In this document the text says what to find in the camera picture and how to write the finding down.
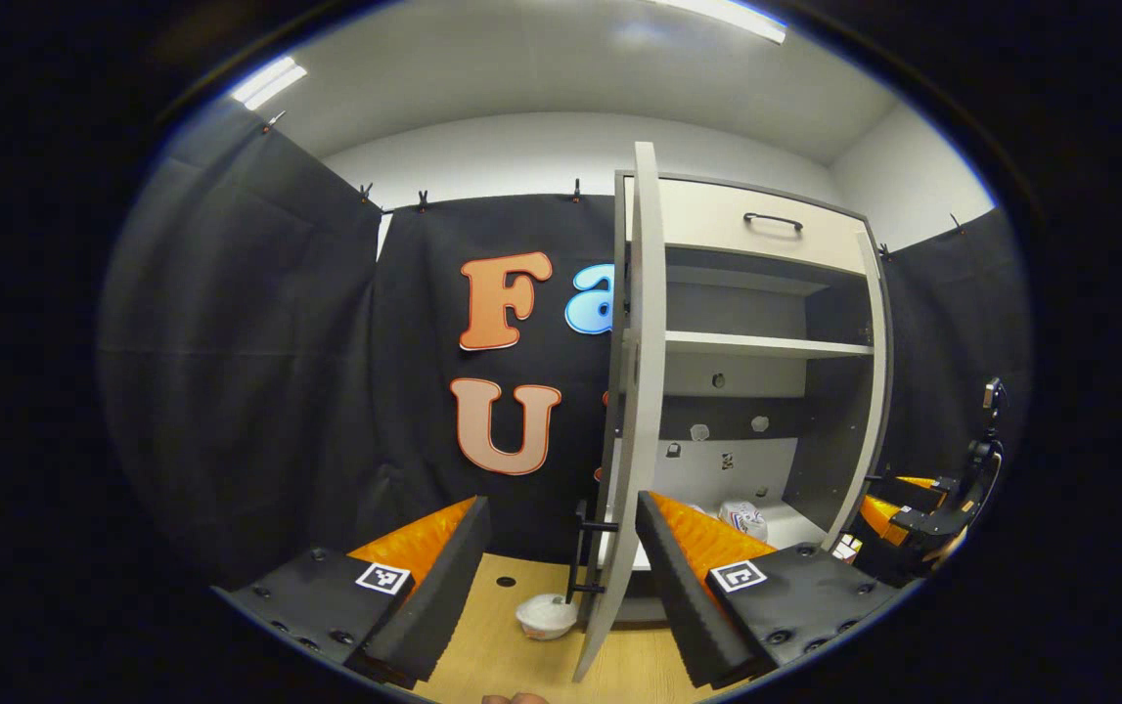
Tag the black backdrop cloth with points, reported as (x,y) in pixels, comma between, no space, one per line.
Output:
(228,342)
(414,391)
(952,323)

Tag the white shoe cabinet door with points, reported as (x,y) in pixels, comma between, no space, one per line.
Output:
(877,391)
(644,391)

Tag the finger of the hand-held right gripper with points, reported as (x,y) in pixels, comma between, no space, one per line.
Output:
(878,513)
(918,489)

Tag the white shoe cabinet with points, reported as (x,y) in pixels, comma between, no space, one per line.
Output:
(834,450)

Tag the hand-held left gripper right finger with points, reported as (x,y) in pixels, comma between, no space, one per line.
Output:
(683,596)

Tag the white lidded bowl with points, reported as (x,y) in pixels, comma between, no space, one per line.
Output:
(546,616)

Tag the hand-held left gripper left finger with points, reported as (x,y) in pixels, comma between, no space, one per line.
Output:
(433,596)

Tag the white shoe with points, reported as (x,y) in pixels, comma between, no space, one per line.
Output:
(744,520)

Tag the long ceiling light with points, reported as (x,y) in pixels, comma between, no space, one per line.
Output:
(727,15)
(267,83)

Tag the cream cabinet drawer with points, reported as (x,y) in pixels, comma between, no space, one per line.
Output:
(697,217)

